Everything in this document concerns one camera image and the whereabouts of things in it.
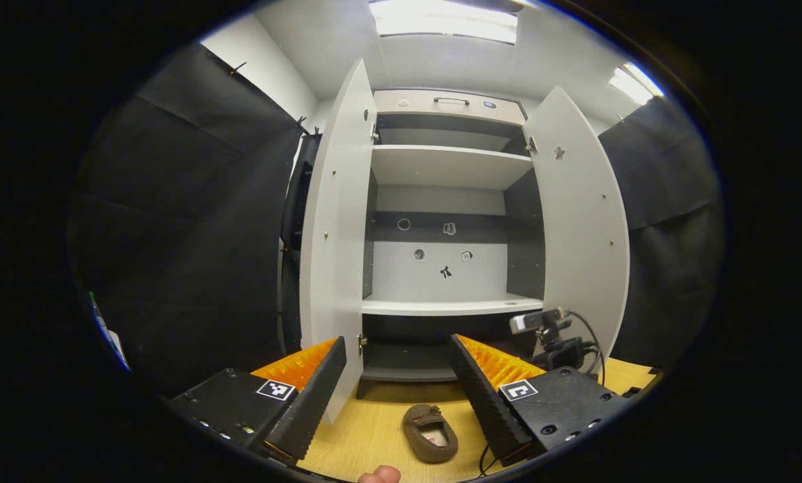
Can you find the grey shoe cabinet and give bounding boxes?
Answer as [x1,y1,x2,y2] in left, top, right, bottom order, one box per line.
[360,89,546,400]

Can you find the brown fuzzy shoe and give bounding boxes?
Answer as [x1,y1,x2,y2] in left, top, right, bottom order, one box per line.
[402,403,460,464]

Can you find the grey shoe cabinet door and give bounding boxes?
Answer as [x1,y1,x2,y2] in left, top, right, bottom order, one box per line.
[523,85,631,373]
[299,59,378,425]

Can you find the large ceiling light panel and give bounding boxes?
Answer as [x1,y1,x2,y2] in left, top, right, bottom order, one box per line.
[370,0,519,45]

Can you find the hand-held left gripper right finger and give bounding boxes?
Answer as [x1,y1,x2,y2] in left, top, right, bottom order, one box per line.
[449,333,633,468]

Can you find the small ceiling light panel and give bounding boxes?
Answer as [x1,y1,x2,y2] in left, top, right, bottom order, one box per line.
[609,62,664,105]

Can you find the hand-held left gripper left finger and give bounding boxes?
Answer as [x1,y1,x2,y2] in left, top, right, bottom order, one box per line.
[166,335,348,467]

